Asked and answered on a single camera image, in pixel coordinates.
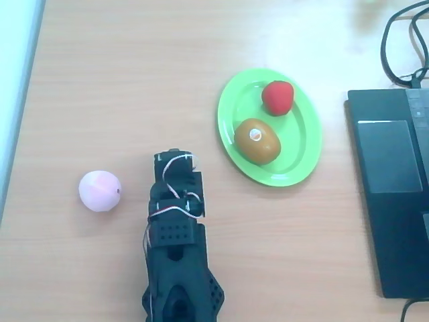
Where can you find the brown toy kiwi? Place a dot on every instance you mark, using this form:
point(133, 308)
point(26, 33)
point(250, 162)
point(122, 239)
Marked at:
point(258, 142)

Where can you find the pink toy peach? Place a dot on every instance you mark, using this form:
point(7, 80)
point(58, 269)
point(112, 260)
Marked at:
point(99, 192)

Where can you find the red toy strawberry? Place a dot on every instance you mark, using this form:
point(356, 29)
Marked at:
point(277, 98)

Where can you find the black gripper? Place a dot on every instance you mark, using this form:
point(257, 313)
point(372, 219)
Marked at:
point(174, 163)

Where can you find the black laptop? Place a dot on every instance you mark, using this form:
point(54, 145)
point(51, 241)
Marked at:
point(385, 201)

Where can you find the green oval plate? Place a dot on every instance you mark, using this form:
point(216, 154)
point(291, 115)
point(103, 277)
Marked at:
point(295, 161)

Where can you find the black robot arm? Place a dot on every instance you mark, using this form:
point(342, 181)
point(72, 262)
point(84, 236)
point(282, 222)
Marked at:
point(181, 268)

